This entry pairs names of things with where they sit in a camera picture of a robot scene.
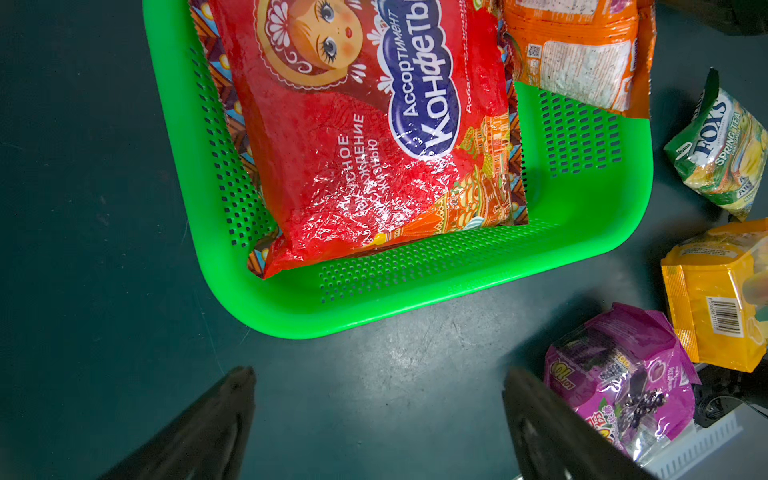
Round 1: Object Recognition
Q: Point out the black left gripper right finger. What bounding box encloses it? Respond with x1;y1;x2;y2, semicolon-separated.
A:
502;368;653;479

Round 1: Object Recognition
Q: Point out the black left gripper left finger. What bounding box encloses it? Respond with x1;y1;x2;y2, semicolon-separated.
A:
101;366;256;479

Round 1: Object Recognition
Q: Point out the green plastic basket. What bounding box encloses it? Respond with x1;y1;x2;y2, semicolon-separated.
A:
143;1;654;339

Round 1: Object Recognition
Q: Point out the red Konfety candy bag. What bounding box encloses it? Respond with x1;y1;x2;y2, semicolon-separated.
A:
189;1;528;279

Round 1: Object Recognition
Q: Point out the orange Fox's candy bag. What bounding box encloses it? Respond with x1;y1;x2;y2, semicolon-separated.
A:
503;0;657;119

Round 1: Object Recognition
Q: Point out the purple grape candy bag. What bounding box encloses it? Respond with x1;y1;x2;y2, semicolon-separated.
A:
544;303;700;464

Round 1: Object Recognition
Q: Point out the white vented strip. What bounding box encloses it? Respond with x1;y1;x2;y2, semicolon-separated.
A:
644;404;767;479

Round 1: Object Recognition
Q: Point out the yellow corn candy bag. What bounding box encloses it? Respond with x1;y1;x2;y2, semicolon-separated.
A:
661;219;767;373

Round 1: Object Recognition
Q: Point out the green Fox's candy bag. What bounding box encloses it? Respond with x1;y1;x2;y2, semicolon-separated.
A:
664;68;767;221

